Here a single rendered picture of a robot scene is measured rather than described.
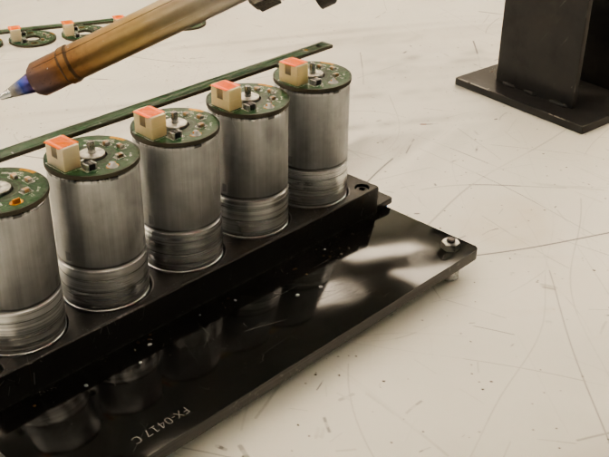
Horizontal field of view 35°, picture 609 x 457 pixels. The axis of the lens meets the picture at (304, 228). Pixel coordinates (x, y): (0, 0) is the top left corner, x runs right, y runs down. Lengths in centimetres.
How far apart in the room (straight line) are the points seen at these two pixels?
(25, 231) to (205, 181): 6
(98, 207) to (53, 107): 21
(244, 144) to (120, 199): 5
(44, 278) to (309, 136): 10
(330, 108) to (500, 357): 9
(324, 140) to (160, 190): 6
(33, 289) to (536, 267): 17
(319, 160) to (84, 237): 9
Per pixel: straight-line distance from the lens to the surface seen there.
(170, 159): 27
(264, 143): 28
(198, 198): 27
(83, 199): 25
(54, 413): 25
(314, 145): 31
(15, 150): 27
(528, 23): 46
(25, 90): 22
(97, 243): 26
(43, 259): 25
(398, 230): 32
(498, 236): 35
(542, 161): 41
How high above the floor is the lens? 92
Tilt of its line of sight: 30 degrees down
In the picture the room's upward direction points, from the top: 1 degrees clockwise
